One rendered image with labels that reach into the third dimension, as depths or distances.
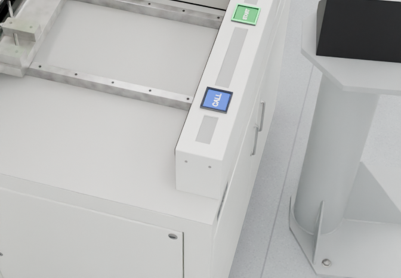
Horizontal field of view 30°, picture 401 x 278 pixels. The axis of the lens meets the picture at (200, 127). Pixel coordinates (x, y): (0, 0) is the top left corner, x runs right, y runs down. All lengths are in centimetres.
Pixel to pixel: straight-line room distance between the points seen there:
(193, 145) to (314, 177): 84
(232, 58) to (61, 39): 46
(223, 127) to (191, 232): 23
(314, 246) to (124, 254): 84
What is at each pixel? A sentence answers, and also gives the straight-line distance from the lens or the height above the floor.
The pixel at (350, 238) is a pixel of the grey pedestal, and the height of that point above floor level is 1.
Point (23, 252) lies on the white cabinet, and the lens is 190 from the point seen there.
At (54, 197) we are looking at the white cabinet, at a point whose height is 77.
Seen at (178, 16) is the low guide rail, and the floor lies 84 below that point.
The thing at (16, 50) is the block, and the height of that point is 91.
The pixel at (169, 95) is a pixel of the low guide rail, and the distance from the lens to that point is 167.
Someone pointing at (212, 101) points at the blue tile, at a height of 96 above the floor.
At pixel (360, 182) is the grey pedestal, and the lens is 233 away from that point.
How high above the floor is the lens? 211
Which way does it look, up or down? 52 degrees down
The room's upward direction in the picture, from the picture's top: 1 degrees clockwise
